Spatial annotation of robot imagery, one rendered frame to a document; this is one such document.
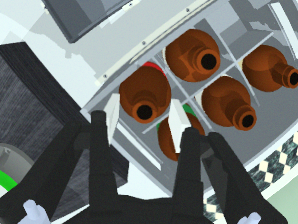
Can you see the grey divided crate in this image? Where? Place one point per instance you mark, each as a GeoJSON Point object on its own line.
{"type": "Point", "coordinates": [241, 24]}

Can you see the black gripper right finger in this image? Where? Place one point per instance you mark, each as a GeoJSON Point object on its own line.
{"type": "Point", "coordinates": [239, 198]}

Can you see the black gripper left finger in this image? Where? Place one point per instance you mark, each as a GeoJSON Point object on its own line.
{"type": "Point", "coordinates": [35, 199]}

